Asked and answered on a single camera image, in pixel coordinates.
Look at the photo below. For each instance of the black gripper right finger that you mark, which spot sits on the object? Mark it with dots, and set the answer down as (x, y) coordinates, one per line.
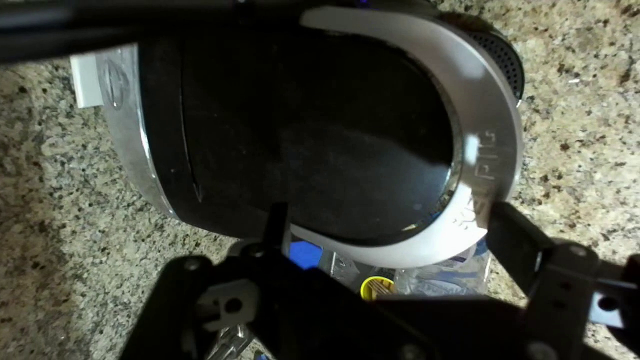
(566, 287)

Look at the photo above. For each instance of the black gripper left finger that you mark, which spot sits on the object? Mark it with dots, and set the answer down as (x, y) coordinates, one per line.
(294, 312)

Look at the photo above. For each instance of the black coffee maker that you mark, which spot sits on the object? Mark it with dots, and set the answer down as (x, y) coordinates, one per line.
(387, 128)

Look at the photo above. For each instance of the clear plastic water bottle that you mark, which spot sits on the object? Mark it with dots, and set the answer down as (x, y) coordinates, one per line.
(463, 275)

